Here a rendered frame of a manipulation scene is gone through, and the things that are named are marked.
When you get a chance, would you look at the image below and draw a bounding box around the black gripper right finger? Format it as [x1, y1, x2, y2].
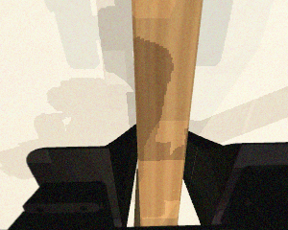
[183, 131, 288, 225]

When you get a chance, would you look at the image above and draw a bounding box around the brown wooden rail with steel hooks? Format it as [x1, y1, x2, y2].
[132, 0, 204, 226]

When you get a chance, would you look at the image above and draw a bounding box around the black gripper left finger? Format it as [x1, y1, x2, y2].
[26, 124, 138, 227]

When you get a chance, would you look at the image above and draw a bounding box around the brown wooden post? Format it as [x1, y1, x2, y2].
[133, 169, 140, 227]

